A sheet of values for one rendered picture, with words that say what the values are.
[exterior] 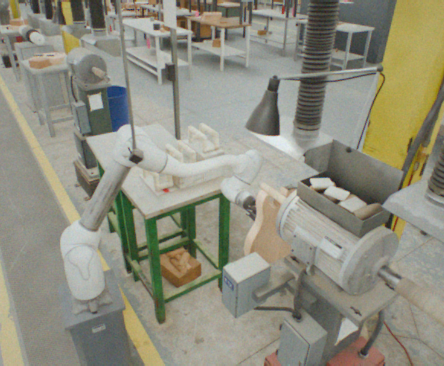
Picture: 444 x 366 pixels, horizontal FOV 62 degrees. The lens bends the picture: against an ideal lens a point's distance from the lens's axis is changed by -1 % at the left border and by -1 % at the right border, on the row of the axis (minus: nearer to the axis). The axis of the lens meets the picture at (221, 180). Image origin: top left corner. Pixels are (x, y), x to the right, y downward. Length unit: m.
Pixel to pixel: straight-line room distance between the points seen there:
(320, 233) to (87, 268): 1.02
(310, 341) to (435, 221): 0.65
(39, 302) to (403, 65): 2.74
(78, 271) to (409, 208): 1.33
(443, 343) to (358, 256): 1.80
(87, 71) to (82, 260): 2.10
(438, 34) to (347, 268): 1.22
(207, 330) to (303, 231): 1.45
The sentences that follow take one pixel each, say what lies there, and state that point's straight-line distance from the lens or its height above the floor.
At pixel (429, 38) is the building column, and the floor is 1.81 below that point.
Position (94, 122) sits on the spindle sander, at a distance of 3.70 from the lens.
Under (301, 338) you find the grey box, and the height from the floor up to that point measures 0.92.
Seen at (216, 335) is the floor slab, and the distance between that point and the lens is 2.62.
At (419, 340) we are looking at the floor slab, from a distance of 2.92.
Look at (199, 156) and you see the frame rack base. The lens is 2.22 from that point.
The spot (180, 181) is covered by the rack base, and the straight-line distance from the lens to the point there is 2.17.
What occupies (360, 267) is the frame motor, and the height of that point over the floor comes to 1.30.
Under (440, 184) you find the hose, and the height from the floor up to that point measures 1.61.
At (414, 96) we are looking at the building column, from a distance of 2.12.
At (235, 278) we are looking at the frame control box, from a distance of 1.39.
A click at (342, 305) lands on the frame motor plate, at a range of 1.37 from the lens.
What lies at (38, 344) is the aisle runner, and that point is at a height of 0.00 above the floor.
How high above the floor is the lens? 2.12
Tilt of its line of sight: 31 degrees down
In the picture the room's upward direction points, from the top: 1 degrees clockwise
